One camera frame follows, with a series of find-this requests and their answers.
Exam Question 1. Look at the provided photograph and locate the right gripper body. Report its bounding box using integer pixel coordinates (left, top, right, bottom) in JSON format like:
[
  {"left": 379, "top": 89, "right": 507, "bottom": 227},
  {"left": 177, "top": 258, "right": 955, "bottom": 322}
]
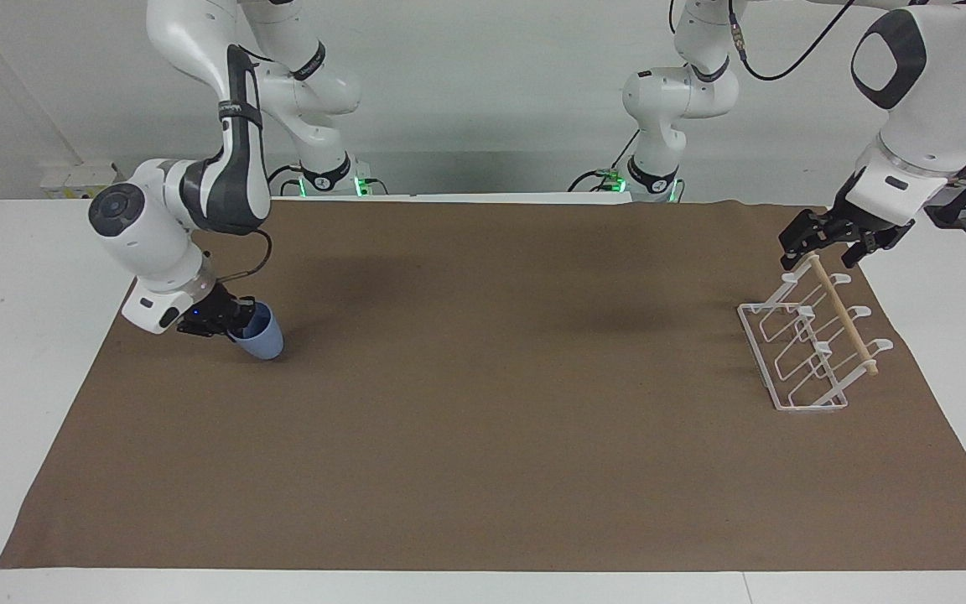
[{"left": 176, "top": 284, "right": 239, "bottom": 339}]

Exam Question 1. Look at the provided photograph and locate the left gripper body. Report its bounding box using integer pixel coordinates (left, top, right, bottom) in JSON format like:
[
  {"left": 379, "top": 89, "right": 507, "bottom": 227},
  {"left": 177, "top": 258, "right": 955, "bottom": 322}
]
[{"left": 828, "top": 172, "right": 917, "bottom": 247}]

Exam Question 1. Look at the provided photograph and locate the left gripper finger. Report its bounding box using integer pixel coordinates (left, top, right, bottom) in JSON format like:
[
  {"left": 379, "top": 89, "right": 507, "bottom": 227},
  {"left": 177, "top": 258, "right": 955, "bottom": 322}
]
[
  {"left": 841, "top": 226, "right": 905, "bottom": 268},
  {"left": 779, "top": 208, "right": 841, "bottom": 272}
]

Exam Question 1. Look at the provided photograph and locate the blue cup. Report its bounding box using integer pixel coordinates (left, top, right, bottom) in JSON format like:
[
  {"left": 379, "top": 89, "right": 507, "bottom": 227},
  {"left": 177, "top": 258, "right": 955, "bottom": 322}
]
[{"left": 226, "top": 302, "right": 285, "bottom": 362}]

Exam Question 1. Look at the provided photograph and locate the black cable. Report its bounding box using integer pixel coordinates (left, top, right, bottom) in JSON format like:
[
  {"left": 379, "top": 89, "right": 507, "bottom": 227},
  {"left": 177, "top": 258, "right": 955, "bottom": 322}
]
[
  {"left": 216, "top": 228, "right": 275, "bottom": 283},
  {"left": 726, "top": 0, "right": 858, "bottom": 83},
  {"left": 265, "top": 163, "right": 306, "bottom": 199},
  {"left": 568, "top": 130, "right": 645, "bottom": 193}
]

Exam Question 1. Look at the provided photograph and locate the white wire cup holder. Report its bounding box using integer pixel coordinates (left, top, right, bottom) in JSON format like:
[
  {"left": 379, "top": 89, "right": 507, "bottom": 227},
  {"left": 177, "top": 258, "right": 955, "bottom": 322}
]
[{"left": 736, "top": 254, "right": 896, "bottom": 414}]

